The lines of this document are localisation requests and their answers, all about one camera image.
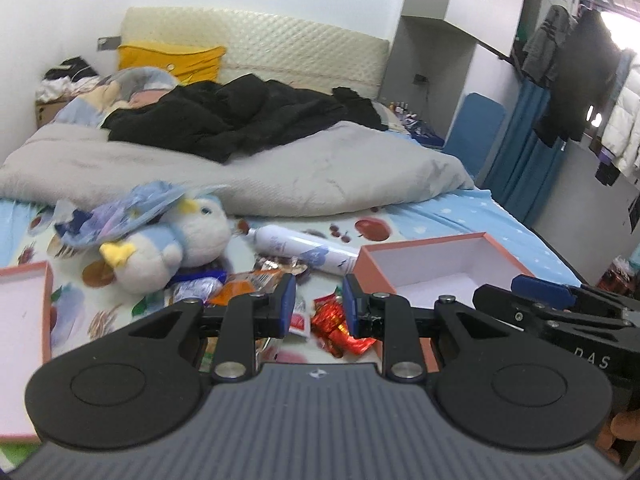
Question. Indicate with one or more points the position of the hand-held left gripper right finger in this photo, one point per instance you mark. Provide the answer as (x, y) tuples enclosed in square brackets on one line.
[(350, 310)]

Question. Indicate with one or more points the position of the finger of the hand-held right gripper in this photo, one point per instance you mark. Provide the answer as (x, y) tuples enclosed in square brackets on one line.
[(505, 305), (545, 288)]

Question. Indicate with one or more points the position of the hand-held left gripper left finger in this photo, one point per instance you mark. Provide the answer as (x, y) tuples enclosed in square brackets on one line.
[(287, 306)]

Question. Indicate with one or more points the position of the pink cardboard box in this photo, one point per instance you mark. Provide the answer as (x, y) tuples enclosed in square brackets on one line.
[(430, 270)]

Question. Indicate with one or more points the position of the white red label packet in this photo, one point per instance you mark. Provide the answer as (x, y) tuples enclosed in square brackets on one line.
[(300, 320)]

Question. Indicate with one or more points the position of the red foil snack packet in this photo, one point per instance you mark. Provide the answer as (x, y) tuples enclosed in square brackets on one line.
[(330, 322)]

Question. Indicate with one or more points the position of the clear brown candy packet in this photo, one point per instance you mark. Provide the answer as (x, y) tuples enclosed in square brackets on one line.
[(280, 266)]

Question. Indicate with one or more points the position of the orange snack packet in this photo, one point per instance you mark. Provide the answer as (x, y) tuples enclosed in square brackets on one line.
[(240, 287)]

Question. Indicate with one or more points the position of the white spray bottle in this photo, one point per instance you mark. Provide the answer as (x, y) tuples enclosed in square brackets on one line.
[(290, 245)]

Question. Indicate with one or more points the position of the blue snack packet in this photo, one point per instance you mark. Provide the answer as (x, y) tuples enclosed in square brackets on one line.
[(197, 287)]

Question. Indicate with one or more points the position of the printed bed sheet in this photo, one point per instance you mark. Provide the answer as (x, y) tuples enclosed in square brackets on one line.
[(450, 220)]

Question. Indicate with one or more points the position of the white penguin plush toy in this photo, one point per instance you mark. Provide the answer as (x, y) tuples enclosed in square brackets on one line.
[(200, 230)]

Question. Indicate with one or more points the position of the blue curtain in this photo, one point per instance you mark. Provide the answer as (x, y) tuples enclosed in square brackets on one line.
[(520, 160)]

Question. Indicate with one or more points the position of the grey duvet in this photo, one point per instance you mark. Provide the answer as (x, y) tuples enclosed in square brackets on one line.
[(325, 170)]

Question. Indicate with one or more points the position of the blue foam mat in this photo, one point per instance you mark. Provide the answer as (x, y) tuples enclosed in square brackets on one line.
[(475, 130)]

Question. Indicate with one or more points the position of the hanging white down jacket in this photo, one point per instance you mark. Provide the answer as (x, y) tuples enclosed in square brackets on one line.
[(625, 120)]

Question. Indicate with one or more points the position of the blue printed plastic bag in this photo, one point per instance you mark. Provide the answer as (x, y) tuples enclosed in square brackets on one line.
[(115, 215)]

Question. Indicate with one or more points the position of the bedside table with bottles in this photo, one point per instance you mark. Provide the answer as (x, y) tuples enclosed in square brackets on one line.
[(415, 125)]

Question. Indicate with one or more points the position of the black jacket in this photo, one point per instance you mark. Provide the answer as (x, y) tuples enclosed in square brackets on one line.
[(225, 115)]

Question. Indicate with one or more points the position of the hanging black coat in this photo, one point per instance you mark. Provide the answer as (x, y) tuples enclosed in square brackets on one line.
[(585, 75)]

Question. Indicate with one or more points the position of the hanging grey garment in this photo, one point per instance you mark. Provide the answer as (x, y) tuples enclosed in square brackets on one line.
[(547, 45)]

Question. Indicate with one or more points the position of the cream quilted headboard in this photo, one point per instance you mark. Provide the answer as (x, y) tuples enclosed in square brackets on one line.
[(280, 45)]

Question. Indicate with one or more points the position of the pink box lid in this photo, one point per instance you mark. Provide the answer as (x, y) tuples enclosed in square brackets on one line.
[(20, 335)]

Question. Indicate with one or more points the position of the pastel patterned blanket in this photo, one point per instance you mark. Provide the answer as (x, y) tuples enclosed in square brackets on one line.
[(120, 87)]

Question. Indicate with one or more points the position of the pile of clothes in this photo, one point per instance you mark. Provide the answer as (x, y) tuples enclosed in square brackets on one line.
[(67, 77)]

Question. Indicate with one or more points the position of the wall socket with plug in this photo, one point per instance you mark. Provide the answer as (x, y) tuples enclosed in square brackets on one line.
[(420, 79)]

